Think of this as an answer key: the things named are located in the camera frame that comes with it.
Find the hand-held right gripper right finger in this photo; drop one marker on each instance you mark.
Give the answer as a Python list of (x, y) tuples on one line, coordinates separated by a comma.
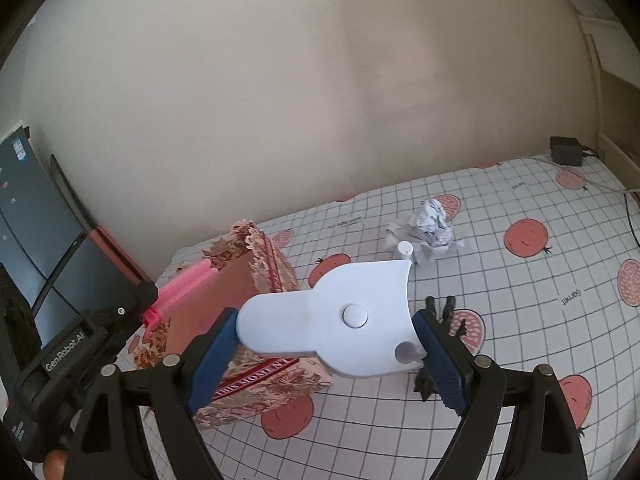
[(440, 360)]

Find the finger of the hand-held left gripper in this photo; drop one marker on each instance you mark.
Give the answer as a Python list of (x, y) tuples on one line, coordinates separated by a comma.
[(142, 296)]

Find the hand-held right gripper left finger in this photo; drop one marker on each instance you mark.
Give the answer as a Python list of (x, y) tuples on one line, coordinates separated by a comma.
[(212, 360)]

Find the pink floral storage box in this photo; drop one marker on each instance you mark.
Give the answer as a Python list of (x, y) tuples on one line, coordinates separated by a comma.
[(280, 385)]

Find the white plastic gadget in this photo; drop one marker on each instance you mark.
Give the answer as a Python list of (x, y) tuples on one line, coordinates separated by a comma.
[(325, 320)]

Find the desktop with checked fruit tablecloth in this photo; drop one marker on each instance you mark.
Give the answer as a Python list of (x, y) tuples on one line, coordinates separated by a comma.
[(525, 310)]

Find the person's left hand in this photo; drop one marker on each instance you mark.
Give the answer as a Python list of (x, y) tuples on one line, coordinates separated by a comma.
[(55, 464)]

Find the black power adapter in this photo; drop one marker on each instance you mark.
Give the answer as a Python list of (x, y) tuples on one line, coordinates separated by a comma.
[(566, 151)]

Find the white shelf unit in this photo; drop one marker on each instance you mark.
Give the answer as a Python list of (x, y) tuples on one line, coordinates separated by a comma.
[(607, 60)]

